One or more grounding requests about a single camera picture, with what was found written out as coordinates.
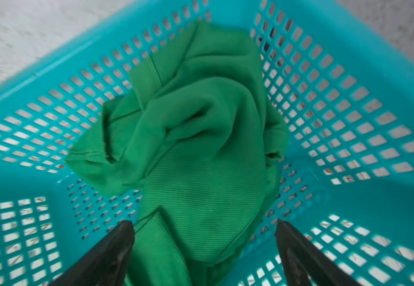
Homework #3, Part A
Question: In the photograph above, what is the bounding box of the teal plastic basket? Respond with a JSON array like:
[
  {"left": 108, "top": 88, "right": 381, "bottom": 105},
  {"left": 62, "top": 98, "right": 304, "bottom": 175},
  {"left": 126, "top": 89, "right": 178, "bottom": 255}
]
[{"left": 0, "top": 1, "right": 414, "bottom": 286}]

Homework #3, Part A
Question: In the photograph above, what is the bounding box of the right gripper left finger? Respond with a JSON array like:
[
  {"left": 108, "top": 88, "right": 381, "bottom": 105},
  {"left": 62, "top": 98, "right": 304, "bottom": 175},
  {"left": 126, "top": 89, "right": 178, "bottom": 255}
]
[{"left": 51, "top": 220, "right": 135, "bottom": 286}]

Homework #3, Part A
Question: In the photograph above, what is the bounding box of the green tank top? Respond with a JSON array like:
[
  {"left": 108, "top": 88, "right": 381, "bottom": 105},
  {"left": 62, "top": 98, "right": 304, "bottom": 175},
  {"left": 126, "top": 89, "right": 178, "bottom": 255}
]
[{"left": 66, "top": 21, "right": 289, "bottom": 286}]

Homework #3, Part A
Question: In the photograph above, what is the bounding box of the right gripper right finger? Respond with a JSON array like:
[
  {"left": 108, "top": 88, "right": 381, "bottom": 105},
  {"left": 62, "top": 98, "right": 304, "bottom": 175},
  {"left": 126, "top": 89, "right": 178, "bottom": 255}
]
[{"left": 275, "top": 220, "right": 358, "bottom": 286}]

